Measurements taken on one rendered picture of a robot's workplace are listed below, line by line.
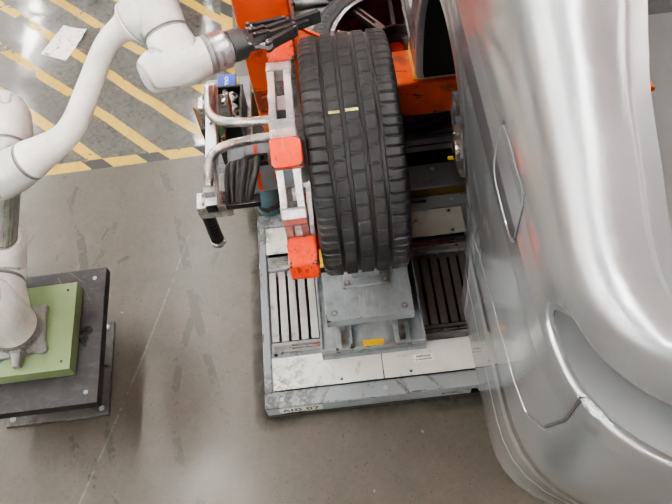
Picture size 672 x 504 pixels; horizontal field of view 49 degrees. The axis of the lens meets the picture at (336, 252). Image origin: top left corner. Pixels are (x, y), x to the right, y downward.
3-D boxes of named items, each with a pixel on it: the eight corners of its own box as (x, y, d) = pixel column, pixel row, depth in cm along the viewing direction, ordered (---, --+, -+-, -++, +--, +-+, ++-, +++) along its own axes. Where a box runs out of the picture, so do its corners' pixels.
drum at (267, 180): (310, 195, 208) (304, 164, 196) (236, 204, 208) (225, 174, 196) (307, 156, 215) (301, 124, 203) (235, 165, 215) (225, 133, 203)
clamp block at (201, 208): (235, 215, 191) (230, 204, 187) (200, 220, 191) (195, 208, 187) (234, 200, 194) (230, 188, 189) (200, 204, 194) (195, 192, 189)
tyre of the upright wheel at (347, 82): (420, 301, 183) (395, 25, 164) (326, 312, 183) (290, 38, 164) (395, 231, 246) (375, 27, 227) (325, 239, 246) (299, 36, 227)
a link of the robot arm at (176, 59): (217, 66, 162) (192, 13, 163) (150, 89, 158) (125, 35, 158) (213, 85, 173) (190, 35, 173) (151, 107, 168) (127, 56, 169)
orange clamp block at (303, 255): (318, 247, 194) (321, 277, 189) (289, 251, 194) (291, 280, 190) (315, 233, 188) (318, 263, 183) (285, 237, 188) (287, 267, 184)
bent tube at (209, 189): (281, 189, 185) (275, 163, 176) (205, 198, 185) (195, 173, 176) (278, 136, 194) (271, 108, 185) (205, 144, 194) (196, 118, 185)
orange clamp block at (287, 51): (296, 60, 195) (291, 25, 193) (267, 64, 196) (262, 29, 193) (297, 61, 202) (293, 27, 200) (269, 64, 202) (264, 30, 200)
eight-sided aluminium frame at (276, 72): (322, 291, 214) (300, 179, 168) (299, 293, 214) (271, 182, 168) (309, 147, 243) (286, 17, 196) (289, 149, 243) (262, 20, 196)
